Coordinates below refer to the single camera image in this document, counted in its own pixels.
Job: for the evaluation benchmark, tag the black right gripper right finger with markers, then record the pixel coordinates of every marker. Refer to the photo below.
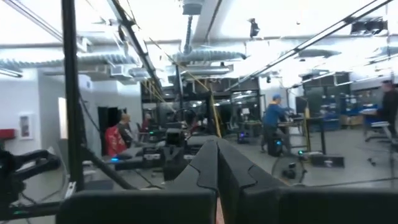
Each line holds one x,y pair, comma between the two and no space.
264,205

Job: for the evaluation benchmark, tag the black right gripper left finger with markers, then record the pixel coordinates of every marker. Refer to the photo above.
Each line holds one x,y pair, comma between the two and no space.
186,205

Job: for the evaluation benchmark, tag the black computer tower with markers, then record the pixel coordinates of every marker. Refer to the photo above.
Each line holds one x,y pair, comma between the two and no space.
275,147

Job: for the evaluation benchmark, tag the black floor box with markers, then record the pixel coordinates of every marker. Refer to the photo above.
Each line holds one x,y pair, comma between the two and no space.
328,160

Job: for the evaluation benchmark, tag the person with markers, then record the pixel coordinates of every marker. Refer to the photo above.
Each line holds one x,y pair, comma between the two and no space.
390,105
119,137
146,123
273,116

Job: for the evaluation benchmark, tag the black standing desk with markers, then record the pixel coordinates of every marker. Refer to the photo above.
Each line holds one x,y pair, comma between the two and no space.
311,119

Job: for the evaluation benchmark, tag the cardboard boxes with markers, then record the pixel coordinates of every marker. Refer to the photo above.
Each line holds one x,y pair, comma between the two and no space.
351,120

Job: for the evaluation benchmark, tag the black diagonal frame brace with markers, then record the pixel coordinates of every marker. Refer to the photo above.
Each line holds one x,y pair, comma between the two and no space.
109,171

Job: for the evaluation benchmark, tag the black vertical frame post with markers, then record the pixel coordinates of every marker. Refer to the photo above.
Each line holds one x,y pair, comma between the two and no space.
73,93

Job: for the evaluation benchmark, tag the silver ventilation duct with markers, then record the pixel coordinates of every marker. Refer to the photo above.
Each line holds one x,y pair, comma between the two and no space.
99,59

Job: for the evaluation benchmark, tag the black ceiling camera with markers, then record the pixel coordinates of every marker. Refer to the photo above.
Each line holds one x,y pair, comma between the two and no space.
254,28

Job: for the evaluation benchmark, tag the white framed wall sign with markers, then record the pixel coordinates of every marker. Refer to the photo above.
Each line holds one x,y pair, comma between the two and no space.
25,127

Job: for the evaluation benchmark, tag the red wall box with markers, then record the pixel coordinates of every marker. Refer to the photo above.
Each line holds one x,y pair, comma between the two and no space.
7,133

